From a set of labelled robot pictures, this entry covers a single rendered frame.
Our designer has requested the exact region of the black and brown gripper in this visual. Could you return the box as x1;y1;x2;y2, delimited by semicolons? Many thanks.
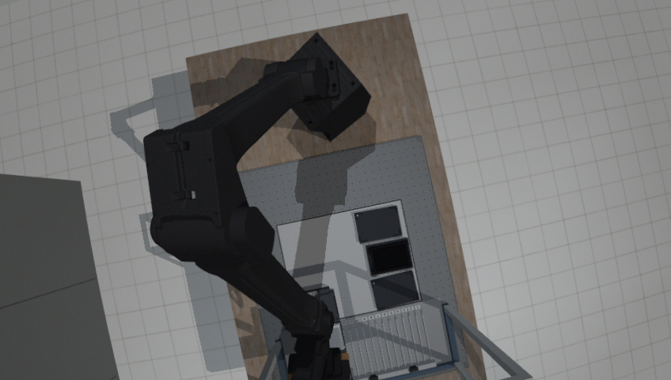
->
287;348;351;380

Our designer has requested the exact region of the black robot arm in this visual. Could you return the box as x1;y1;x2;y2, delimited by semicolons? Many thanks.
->
143;56;340;380

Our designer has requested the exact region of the white multi-well plate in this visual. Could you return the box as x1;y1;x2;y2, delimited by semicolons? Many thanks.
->
329;323;345;350

